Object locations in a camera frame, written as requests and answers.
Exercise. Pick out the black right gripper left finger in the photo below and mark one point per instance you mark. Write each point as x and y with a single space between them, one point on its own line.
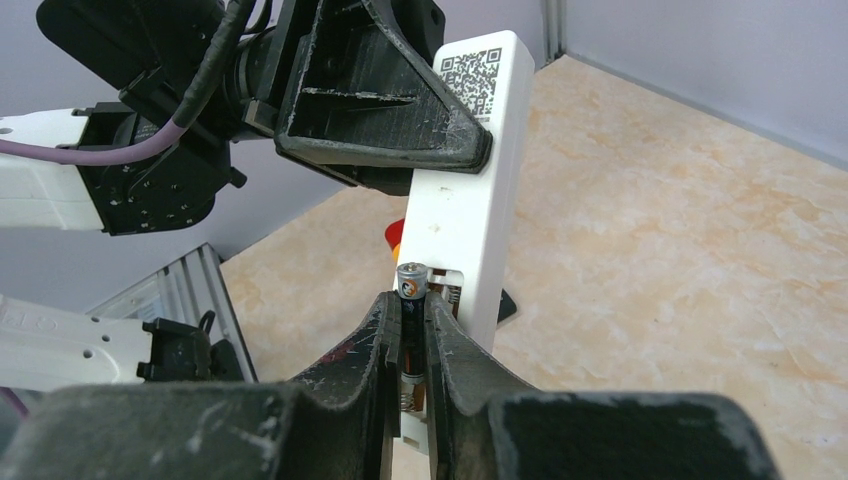
334 420

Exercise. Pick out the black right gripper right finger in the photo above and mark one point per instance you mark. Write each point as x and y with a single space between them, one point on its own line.
485 422

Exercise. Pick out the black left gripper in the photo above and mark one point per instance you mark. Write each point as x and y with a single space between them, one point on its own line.
348 89

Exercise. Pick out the white remote control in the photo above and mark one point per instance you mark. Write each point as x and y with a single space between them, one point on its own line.
459 224

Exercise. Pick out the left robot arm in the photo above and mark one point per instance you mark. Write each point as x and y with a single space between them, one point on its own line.
156 159

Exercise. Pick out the black remote control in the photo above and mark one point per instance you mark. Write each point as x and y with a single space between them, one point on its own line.
507 308

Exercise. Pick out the red and yellow toy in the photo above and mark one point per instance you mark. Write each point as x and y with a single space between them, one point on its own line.
393 236

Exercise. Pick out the aluminium frame rail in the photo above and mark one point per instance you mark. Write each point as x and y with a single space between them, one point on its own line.
183 291

